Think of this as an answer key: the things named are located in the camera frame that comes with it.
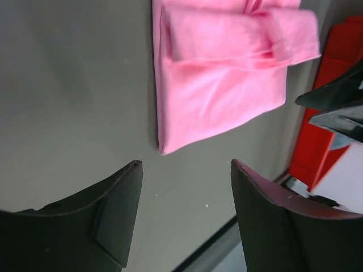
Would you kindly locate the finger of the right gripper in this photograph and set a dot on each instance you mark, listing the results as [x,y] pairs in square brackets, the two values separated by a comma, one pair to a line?
[342,91]
[345,121]

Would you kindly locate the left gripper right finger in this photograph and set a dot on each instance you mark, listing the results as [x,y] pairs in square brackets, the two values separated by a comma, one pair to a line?
[283,231]

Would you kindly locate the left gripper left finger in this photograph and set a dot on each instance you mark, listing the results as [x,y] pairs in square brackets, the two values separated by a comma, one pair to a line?
[90,230]

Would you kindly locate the pink t shirt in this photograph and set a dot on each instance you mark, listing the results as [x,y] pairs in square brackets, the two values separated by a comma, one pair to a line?
[219,64]

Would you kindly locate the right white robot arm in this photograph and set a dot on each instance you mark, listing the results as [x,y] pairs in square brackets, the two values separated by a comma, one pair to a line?
[343,181]

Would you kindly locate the red plastic bin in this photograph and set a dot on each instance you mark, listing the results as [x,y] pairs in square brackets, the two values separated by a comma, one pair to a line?
[312,158]

